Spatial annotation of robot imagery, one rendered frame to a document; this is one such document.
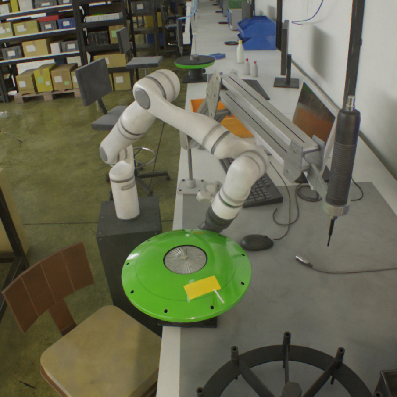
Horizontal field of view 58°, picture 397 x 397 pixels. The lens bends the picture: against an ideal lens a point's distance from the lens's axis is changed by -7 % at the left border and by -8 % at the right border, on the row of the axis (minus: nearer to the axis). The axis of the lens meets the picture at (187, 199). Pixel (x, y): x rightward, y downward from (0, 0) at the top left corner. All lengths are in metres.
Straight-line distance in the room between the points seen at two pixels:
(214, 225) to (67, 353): 0.69
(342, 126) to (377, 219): 0.83
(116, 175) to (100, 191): 2.05
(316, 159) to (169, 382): 0.58
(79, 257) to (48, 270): 0.12
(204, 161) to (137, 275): 0.91
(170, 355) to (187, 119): 0.56
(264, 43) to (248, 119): 3.21
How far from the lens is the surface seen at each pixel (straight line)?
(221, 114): 1.09
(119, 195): 1.42
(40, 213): 3.34
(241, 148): 0.93
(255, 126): 0.89
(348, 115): 0.62
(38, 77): 6.49
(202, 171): 1.63
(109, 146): 1.29
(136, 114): 1.12
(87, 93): 3.06
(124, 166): 1.39
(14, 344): 2.35
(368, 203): 1.51
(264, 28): 4.08
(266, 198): 1.41
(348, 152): 0.65
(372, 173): 1.73
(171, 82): 0.99
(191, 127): 0.92
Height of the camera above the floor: 1.69
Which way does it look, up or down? 33 degrees down
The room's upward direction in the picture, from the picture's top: 4 degrees counter-clockwise
